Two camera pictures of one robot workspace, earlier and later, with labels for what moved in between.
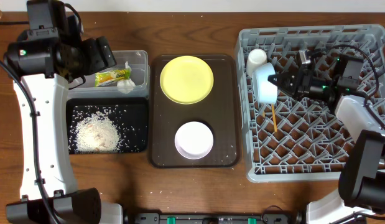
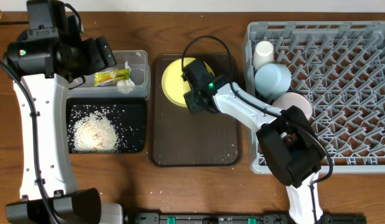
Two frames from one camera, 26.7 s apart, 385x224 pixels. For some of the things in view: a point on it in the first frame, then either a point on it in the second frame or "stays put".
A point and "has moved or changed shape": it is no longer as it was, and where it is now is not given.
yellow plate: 186,79 stays put
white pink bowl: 194,140 → 284,100
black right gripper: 303,83 → 194,107
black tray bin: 130,115 stays put
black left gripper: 71,62 stays put
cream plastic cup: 257,58 has moved or changed shape
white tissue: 125,86 stays put
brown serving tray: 220,111 stays put
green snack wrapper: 103,78 stays put
